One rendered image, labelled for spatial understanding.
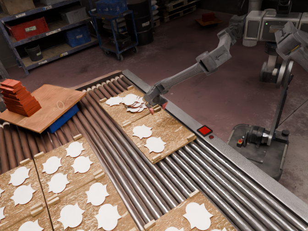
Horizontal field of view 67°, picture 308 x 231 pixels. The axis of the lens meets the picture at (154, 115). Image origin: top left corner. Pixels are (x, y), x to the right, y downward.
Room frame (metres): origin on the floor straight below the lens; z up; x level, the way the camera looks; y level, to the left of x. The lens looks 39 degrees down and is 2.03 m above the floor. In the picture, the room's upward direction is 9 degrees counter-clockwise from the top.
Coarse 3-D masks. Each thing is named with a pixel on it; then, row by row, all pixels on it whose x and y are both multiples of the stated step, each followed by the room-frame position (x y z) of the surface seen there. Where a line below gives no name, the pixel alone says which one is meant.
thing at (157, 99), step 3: (156, 96) 1.26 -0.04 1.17; (159, 96) 1.27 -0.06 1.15; (153, 99) 1.27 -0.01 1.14; (156, 99) 1.26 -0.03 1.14; (159, 99) 1.27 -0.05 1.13; (162, 99) 1.29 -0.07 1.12; (150, 102) 1.28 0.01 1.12; (153, 102) 1.27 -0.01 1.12; (156, 102) 1.26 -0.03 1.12; (159, 102) 1.26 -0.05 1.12; (153, 105) 1.24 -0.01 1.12
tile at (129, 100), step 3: (126, 96) 1.57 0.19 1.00; (129, 96) 1.56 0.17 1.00; (132, 96) 1.55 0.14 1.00; (135, 96) 1.55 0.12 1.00; (123, 99) 1.53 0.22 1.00; (126, 99) 1.52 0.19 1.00; (129, 99) 1.51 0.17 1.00; (132, 99) 1.51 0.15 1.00; (135, 99) 1.50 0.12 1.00; (123, 102) 1.49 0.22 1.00; (126, 102) 1.48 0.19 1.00; (129, 102) 1.48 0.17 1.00; (132, 102) 1.47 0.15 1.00; (135, 102) 1.48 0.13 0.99; (126, 105) 1.45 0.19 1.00; (129, 105) 1.45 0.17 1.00
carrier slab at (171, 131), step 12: (144, 120) 1.32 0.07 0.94; (156, 120) 1.30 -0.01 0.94; (168, 120) 1.27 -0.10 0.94; (132, 132) 1.20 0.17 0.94; (156, 132) 1.17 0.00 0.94; (168, 132) 1.15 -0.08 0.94; (180, 132) 1.13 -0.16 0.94; (144, 144) 1.07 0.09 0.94; (168, 144) 1.04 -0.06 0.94; (180, 144) 1.02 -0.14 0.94
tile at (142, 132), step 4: (136, 128) 1.23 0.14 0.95; (140, 128) 1.22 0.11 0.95; (144, 128) 1.21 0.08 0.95; (148, 128) 1.21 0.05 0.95; (136, 132) 1.19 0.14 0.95; (140, 132) 1.18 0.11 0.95; (144, 132) 1.17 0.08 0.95; (148, 132) 1.17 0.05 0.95; (132, 136) 1.17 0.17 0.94; (136, 136) 1.16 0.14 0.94; (140, 136) 1.14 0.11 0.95; (144, 136) 1.14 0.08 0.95; (148, 136) 1.13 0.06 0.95
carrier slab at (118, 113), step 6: (126, 90) 1.77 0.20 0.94; (132, 90) 1.75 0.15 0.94; (114, 96) 1.70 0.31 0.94; (120, 96) 1.69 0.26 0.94; (108, 108) 1.54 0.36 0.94; (114, 108) 1.53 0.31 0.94; (120, 108) 1.51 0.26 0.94; (126, 108) 1.50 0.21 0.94; (114, 114) 1.45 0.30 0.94; (120, 114) 1.44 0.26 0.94; (126, 114) 1.42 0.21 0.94; (132, 114) 1.41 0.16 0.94; (138, 114) 1.40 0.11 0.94; (144, 114) 1.39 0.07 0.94; (114, 120) 1.39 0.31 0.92; (120, 120) 1.36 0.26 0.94; (126, 120) 1.35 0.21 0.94; (132, 120) 1.34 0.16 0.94
